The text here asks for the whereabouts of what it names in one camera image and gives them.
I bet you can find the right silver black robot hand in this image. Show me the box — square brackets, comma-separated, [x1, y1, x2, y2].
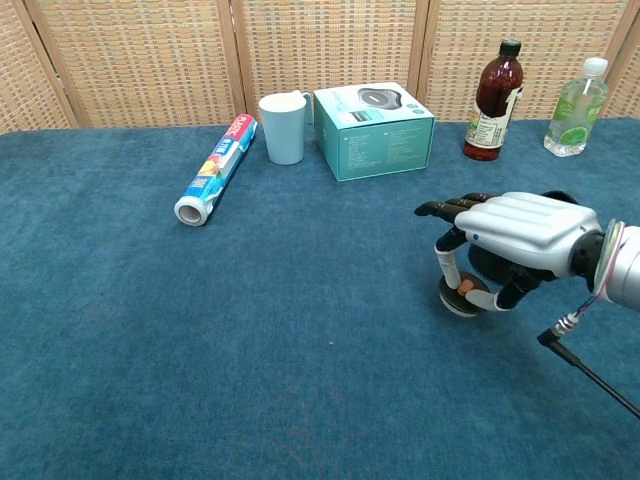
[413, 191, 606, 312]

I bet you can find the black teapot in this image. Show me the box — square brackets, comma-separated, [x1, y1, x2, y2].
[466, 189, 581, 287]

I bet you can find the clear plastic water bottle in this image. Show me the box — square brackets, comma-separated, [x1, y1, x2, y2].
[543, 57, 610, 158]

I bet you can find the dark brown glass bottle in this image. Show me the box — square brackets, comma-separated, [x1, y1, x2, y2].
[462, 39, 525, 162]

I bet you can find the teal product box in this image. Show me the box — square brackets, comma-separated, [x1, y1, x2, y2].
[312, 82, 436, 183]

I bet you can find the white plastic cup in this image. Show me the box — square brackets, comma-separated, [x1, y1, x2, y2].
[258, 90, 314, 166]

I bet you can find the plastic wrap roll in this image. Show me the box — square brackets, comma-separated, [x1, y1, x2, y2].
[173, 113, 259, 228]

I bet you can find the blue table mat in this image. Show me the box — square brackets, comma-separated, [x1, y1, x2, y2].
[0, 117, 640, 480]

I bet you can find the bamboo folding screen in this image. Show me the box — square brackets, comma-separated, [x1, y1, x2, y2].
[0, 0, 640, 135]

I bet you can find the black hand cable with connector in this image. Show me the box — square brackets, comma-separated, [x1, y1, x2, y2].
[537, 294, 640, 420]

